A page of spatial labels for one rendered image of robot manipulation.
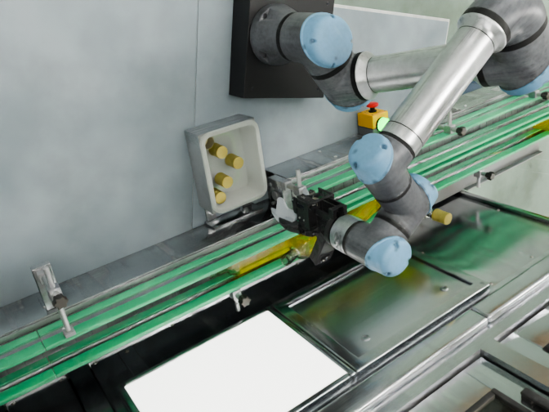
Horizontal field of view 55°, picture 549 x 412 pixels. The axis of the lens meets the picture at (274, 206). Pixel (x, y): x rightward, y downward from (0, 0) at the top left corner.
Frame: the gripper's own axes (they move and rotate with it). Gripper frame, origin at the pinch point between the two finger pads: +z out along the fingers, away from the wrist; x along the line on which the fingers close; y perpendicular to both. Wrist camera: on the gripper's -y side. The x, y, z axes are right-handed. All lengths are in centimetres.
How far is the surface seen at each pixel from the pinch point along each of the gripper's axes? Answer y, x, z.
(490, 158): -19, -98, 15
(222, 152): 7.9, 1.0, 26.2
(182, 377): -31.6, 32.0, 0.2
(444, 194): -29, -81, 20
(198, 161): 6.9, 7.6, 27.6
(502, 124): -10, -108, 17
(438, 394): -34, -10, -38
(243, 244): -14.7, 3.9, 16.2
